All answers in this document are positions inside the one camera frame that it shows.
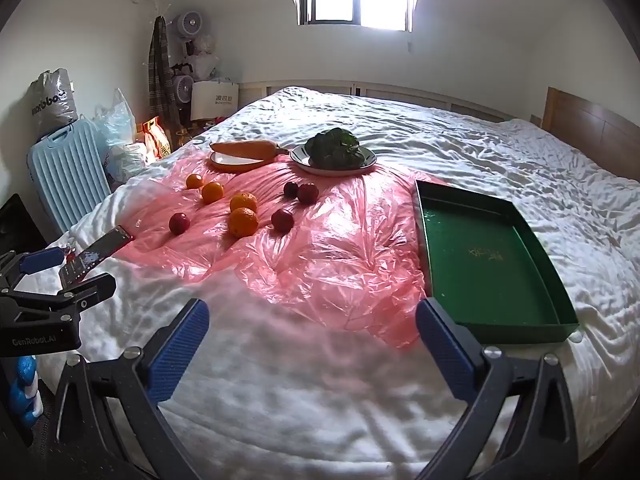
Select large orange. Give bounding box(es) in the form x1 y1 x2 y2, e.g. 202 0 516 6
228 207 259 238
229 192 258 212

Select dark plum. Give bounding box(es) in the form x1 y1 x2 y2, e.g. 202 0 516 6
283 182 298 200

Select smartphone with red case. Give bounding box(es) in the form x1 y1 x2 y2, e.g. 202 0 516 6
58 226 134 289

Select blue white bottle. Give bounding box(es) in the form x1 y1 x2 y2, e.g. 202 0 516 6
10 356 43 428

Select light blue suitcase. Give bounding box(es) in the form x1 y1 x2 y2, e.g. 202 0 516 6
27 119 111 234

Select grey printed plastic bag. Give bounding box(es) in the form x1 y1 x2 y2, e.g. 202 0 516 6
28 68 78 138

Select clear plastic bag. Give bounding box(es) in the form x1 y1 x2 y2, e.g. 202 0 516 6
93 88 136 148

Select green rectangular tray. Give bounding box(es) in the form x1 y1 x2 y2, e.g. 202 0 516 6
414 181 578 346

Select orange red snack bag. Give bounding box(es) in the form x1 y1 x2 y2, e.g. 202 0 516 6
136 116 171 162

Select small orange far left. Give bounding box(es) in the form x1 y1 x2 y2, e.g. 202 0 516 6
186 174 204 190

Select small orange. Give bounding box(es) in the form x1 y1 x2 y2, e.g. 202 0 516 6
186 174 204 190
201 181 224 205

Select plaid hanging scarf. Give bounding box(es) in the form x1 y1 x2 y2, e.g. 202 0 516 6
148 15 181 136

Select lower white fan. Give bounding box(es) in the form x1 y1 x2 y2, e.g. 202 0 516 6
172 74 194 106

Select white fan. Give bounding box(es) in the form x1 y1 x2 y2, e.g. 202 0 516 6
174 11 203 40
172 74 194 106

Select orange rimmed plate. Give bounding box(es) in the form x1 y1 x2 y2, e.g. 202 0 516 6
209 152 274 174

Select large carrot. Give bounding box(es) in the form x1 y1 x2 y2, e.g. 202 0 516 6
210 140 288 160

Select pink plastic sheet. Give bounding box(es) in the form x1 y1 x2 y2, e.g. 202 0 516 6
116 151 431 349

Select upper white fan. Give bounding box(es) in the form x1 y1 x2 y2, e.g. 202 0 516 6
174 11 203 40

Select white coat rack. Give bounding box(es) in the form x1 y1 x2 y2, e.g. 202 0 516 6
143 0 171 75

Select white dark-rimmed plate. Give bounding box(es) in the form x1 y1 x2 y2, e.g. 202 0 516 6
288 145 378 178

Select wooden headboard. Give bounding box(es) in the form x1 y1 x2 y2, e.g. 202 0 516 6
541 87 640 181

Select green leafy vegetable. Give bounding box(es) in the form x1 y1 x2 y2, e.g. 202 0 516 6
304 127 364 170

